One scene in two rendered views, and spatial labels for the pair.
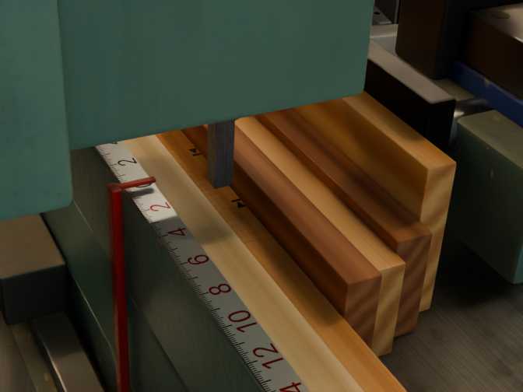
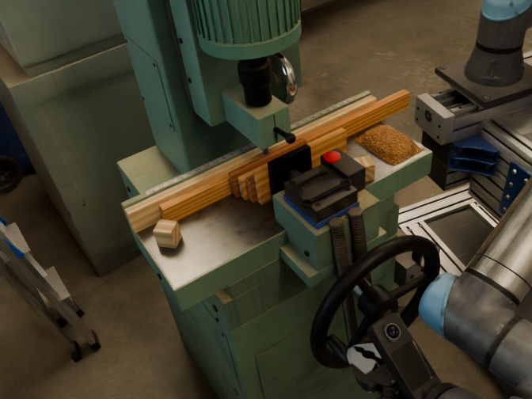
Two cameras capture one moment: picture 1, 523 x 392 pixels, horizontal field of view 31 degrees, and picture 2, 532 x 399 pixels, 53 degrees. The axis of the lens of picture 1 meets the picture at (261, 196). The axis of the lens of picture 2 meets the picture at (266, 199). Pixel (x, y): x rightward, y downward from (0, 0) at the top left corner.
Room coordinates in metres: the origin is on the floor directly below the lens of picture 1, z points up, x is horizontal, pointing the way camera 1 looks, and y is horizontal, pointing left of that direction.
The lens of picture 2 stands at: (0.36, -0.85, 1.58)
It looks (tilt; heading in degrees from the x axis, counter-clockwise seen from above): 41 degrees down; 91
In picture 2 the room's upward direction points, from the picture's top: 8 degrees counter-clockwise
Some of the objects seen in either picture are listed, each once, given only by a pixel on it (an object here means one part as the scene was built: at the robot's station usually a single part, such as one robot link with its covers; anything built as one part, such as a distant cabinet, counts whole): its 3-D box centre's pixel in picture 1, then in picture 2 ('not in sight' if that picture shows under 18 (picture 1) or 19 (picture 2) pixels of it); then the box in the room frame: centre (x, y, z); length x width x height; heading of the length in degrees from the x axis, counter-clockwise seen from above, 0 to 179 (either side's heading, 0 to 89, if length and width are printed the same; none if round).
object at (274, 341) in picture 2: not in sight; (265, 298); (0.30, 0.12, 0.36); 0.58 x 0.45 x 0.71; 119
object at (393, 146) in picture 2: not in sight; (388, 138); (0.62, 0.06, 0.91); 0.12 x 0.09 x 0.03; 119
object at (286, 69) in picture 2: not in sight; (278, 77); (0.40, 0.19, 1.02); 0.12 x 0.03 x 0.12; 119
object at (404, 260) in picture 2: not in sight; (400, 257); (0.65, 0.02, 0.58); 0.12 x 0.08 x 0.08; 119
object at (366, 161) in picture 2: not in sight; (362, 169); (0.54, -0.03, 0.92); 0.04 x 0.03 x 0.04; 7
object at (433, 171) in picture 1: (310, 134); (302, 165); (0.42, -0.02, 0.94); 0.21 x 0.01 x 0.08; 29
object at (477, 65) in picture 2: not in sight; (496, 56); (1.00, 0.43, 0.87); 0.15 x 0.15 x 0.10
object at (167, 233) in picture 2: not in sight; (167, 233); (0.16, -0.15, 0.92); 0.04 x 0.03 x 0.04; 161
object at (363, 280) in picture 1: (257, 219); (269, 167); (0.36, 0.00, 0.93); 0.18 x 0.02 x 0.06; 29
